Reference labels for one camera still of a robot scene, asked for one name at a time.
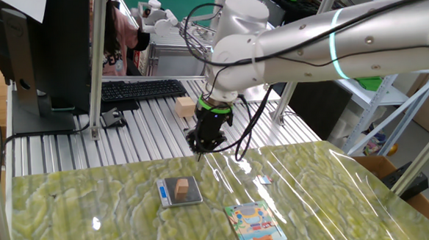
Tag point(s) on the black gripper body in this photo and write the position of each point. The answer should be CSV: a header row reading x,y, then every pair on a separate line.
x,y
211,122

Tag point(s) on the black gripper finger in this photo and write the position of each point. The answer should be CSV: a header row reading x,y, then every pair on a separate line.
x,y
215,141
195,141

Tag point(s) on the small wooden cube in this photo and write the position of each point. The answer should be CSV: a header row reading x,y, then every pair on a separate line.
x,y
181,189

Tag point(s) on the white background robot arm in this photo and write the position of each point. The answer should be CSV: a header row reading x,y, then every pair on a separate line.
x,y
223,2

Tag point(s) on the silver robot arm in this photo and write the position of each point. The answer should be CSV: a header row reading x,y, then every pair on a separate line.
x,y
343,50

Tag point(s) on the silver digital pocket scale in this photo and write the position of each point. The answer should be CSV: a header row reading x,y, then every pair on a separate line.
x,y
194,196

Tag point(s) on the large wooden block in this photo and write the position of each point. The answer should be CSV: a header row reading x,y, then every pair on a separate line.
x,y
185,107

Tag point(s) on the black keyboard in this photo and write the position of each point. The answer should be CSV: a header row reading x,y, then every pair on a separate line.
x,y
143,90

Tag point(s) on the black phone stand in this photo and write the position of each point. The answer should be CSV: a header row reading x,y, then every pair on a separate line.
x,y
111,118

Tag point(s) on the cartoon bus puzzle board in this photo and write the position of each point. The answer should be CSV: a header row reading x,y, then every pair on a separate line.
x,y
255,224

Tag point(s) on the white handheld controller device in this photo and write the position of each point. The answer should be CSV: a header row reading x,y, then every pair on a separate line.
x,y
161,25

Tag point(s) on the black computer case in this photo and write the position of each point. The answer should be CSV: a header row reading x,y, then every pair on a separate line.
x,y
320,110

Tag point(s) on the green marble pattern mat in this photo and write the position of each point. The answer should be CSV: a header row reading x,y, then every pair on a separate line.
x,y
93,200

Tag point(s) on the person in pink shirt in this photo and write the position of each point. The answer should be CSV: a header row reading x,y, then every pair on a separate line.
x,y
122,40

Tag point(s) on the grey metal case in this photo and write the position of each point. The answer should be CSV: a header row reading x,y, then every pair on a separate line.
x,y
276,10

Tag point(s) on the black plastic crate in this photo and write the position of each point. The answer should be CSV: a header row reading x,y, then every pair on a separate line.
x,y
296,5

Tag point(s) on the brown cardboard box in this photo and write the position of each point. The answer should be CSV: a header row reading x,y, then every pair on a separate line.
x,y
375,165

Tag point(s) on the black computer monitor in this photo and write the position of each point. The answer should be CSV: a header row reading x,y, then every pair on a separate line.
x,y
60,51

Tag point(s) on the black power adapter box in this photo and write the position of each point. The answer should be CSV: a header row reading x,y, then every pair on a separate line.
x,y
413,185

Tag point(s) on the white paper sheet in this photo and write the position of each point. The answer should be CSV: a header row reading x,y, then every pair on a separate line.
x,y
28,6

